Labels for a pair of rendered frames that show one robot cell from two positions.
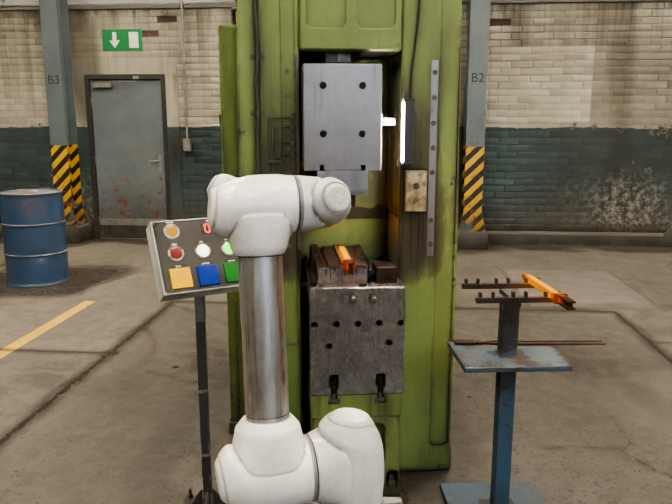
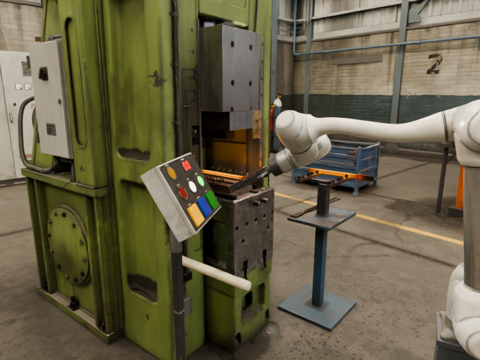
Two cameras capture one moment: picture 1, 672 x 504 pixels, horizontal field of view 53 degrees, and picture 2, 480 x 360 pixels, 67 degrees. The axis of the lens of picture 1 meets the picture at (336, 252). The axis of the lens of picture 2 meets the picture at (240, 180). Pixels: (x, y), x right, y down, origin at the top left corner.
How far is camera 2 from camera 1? 1.91 m
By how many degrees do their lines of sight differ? 46
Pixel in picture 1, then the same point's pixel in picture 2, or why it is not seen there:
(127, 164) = not seen: outside the picture
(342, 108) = (241, 63)
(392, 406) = (268, 268)
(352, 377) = (253, 258)
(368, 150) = (253, 96)
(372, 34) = (236, 11)
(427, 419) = not seen: hidden behind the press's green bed
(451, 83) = (268, 52)
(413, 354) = not seen: hidden behind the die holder
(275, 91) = (185, 46)
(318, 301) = (238, 210)
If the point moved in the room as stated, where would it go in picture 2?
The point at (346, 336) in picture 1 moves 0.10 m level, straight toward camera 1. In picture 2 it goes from (251, 231) to (264, 235)
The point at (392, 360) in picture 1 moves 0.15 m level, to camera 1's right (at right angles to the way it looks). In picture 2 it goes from (268, 238) to (283, 231)
